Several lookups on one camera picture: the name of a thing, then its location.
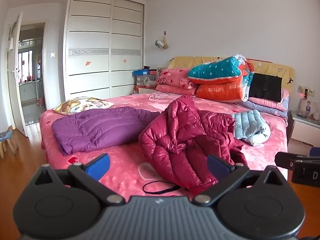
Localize lilac folded blanket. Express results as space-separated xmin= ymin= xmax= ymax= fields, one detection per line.
xmin=236 ymin=100 xmax=288 ymax=119

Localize white sliding-door wardrobe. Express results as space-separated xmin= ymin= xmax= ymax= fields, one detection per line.
xmin=62 ymin=0 xmax=145 ymax=102

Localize black cord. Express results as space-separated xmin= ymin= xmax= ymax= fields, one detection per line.
xmin=142 ymin=180 xmax=190 ymax=195

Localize light blue down jacket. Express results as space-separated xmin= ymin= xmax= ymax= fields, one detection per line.
xmin=230 ymin=109 xmax=271 ymax=147

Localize teal and orange quilt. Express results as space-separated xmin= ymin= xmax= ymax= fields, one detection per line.
xmin=187 ymin=54 xmax=255 ymax=103

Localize door hanging sign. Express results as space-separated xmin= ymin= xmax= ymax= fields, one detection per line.
xmin=7 ymin=15 xmax=20 ymax=51

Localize purple down jacket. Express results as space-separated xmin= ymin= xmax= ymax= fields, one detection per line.
xmin=51 ymin=106 xmax=160 ymax=156

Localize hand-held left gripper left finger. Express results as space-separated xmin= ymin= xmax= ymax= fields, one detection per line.
xmin=32 ymin=153 xmax=125 ymax=207

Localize red down jacket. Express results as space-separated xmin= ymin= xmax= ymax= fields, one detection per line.
xmin=139 ymin=95 xmax=249 ymax=195

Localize hanging wall ornament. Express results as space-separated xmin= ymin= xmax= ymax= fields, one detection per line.
xmin=154 ymin=36 xmax=168 ymax=50

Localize red and white nightstand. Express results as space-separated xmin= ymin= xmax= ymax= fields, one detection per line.
xmin=134 ymin=85 xmax=157 ymax=95

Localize white room door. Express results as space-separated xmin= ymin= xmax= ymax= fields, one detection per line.
xmin=6 ymin=11 xmax=28 ymax=137

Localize pink folded blanket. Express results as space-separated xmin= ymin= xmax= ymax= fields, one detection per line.
xmin=155 ymin=84 xmax=198 ymax=96

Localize small blue stool chair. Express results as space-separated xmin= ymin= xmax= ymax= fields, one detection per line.
xmin=0 ymin=126 xmax=19 ymax=159

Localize bed with pink blanket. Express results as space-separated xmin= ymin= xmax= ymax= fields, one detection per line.
xmin=40 ymin=92 xmax=290 ymax=198

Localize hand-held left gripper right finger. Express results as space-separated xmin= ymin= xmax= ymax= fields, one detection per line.
xmin=192 ymin=154 xmax=288 ymax=205

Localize cartoon print pillow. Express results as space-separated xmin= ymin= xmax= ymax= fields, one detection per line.
xmin=52 ymin=97 xmax=115 ymax=116

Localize yellow covered headboard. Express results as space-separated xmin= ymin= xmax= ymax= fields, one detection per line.
xmin=168 ymin=56 xmax=295 ymax=95

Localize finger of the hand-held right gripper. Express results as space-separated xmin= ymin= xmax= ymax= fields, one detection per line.
xmin=274 ymin=152 xmax=320 ymax=170

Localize pink heart pillows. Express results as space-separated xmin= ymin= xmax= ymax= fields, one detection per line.
xmin=156 ymin=67 xmax=200 ymax=90

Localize wall power outlets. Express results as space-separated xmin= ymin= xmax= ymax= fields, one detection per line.
xmin=297 ymin=85 xmax=314 ymax=98

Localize framed photo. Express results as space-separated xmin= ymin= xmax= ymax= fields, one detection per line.
xmin=300 ymin=99 xmax=315 ymax=117

